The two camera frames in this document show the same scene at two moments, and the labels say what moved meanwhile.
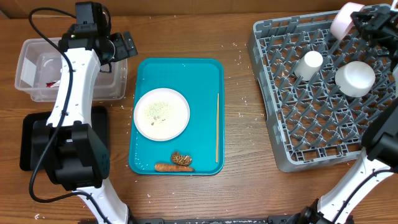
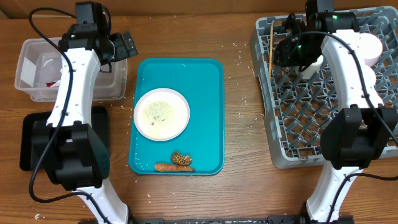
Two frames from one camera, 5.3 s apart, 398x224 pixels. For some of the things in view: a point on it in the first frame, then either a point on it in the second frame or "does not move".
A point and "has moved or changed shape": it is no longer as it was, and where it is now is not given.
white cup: x=309 y=63 does not move
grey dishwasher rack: x=319 y=94 does not move
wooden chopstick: x=217 y=129 -> x=271 y=53
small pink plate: x=342 y=20 has moved or changed shape
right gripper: x=383 y=14 -> x=284 y=48
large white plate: x=161 y=114 does not move
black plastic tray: x=100 y=121 does not move
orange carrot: x=172 y=168 does not move
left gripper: x=122 y=51 does not move
